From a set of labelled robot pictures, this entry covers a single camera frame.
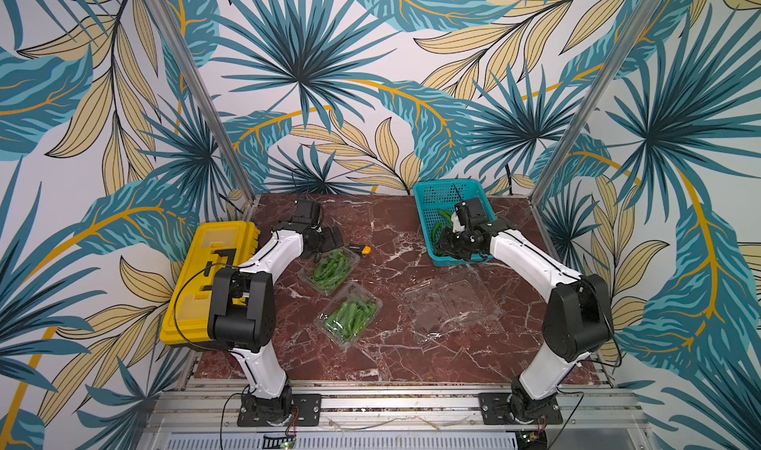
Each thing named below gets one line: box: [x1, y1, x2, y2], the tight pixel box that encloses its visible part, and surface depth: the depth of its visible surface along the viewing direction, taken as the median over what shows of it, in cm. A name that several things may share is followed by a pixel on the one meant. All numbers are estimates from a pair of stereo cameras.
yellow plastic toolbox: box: [159, 221, 261, 343], surface depth 85 cm
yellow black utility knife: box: [348, 244, 372, 257], surface depth 105 cm
